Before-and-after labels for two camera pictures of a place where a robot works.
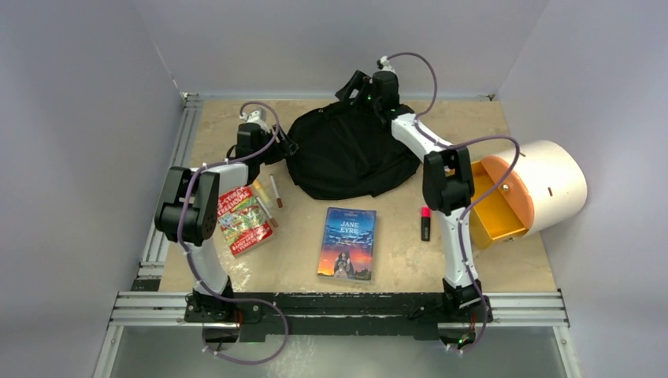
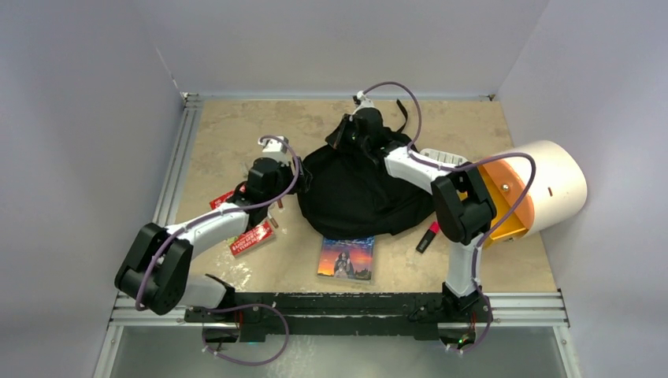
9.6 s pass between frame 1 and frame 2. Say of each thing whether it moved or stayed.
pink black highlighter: moved
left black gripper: moved
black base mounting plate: stayed
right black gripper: moved
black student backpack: moved
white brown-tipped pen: stayed
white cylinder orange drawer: stayed
